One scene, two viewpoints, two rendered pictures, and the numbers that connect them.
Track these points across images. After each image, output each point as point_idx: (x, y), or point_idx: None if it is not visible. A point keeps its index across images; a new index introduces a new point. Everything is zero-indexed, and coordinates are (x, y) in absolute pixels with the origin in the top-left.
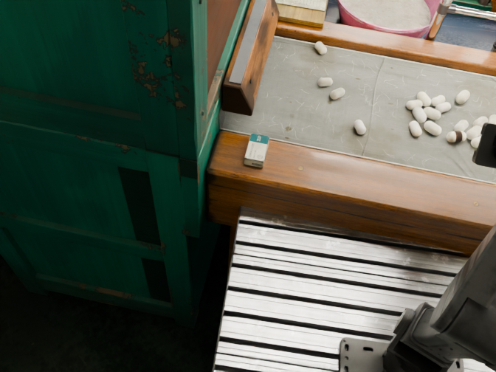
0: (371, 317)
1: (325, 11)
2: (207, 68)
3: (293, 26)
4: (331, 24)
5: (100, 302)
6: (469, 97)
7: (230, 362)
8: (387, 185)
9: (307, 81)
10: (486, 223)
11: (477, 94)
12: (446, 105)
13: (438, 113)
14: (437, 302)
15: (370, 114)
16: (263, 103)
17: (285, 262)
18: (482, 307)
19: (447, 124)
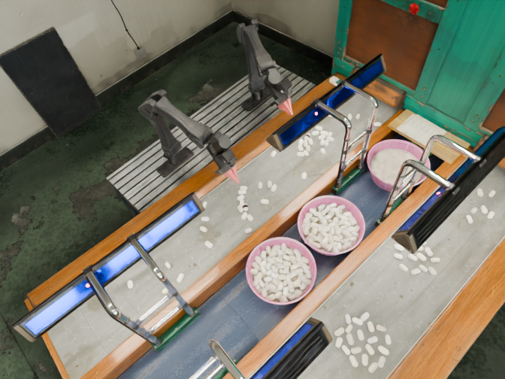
0: (273, 101)
1: (395, 129)
2: (346, 36)
3: (393, 118)
4: (388, 130)
5: None
6: (322, 156)
7: (285, 72)
8: (302, 104)
9: (362, 113)
10: (272, 119)
11: (322, 160)
12: (322, 141)
13: (319, 136)
14: (264, 116)
15: (334, 122)
16: (358, 98)
17: (301, 92)
18: None
19: (315, 140)
